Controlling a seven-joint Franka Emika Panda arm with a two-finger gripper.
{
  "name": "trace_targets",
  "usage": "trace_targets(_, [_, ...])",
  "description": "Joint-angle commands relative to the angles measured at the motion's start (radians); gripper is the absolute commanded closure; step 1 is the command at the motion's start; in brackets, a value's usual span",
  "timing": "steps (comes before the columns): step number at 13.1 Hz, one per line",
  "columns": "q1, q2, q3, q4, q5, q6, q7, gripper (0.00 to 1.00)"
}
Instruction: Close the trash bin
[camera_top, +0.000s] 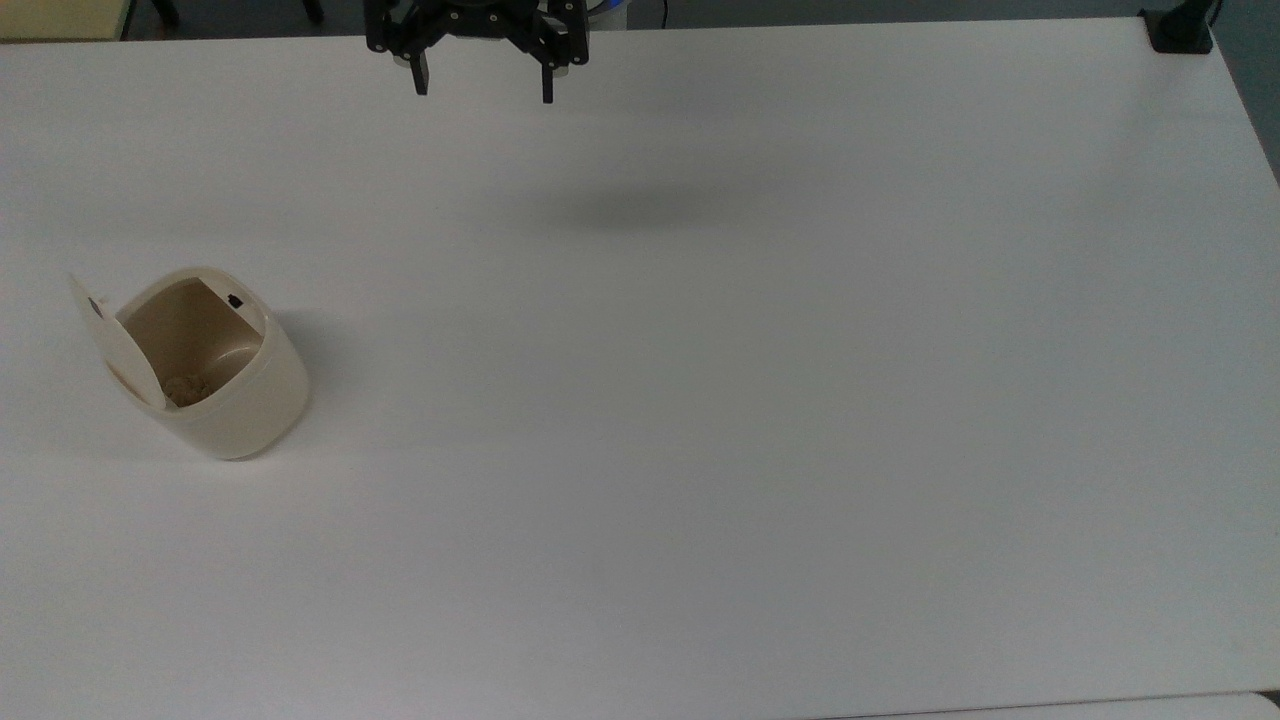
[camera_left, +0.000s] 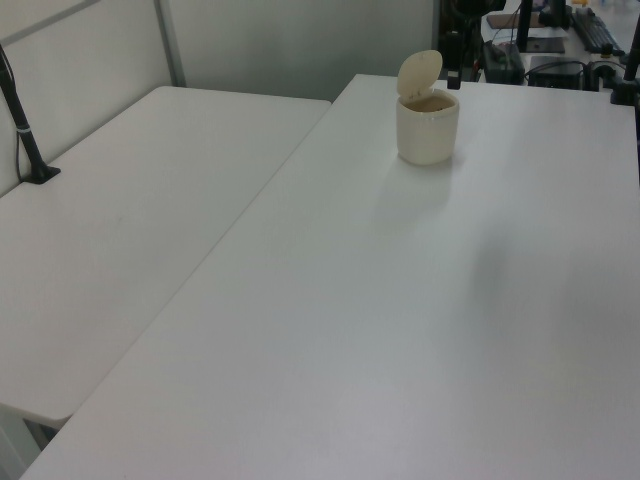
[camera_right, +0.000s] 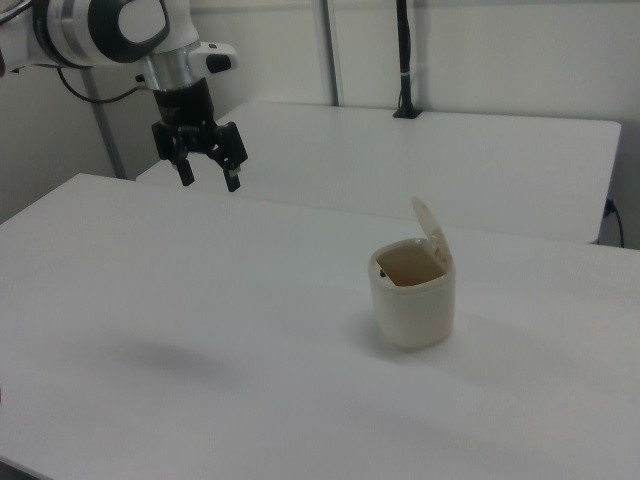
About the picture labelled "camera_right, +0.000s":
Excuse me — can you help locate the white wall conduit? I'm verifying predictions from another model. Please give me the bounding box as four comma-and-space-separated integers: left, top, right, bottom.
418, 0, 430, 110

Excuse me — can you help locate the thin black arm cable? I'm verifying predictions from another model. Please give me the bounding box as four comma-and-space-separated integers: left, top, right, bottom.
56, 66, 151, 105

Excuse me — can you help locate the black power cable with plug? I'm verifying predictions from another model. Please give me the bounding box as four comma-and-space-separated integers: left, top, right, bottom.
603, 198, 627, 249

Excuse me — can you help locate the black camera pole with clamp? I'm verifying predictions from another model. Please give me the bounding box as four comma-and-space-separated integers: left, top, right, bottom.
392, 0, 423, 120

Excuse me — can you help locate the grey aluminium frame post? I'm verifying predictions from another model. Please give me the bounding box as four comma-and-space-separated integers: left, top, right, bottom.
81, 68, 127, 180
317, 0, 347, 107

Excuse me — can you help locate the white side table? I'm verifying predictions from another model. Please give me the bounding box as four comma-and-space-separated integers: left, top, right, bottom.
135, 101, 623, 246

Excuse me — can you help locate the cream plastic trash bin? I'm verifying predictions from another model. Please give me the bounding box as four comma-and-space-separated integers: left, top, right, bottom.
368, 238, 457, 351

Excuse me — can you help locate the cream trash bin lid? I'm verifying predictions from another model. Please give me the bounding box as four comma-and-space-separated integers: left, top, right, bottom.
411, 195, 451, 264

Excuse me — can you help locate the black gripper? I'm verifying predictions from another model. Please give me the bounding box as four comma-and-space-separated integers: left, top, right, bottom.
151, 78, 249, 193

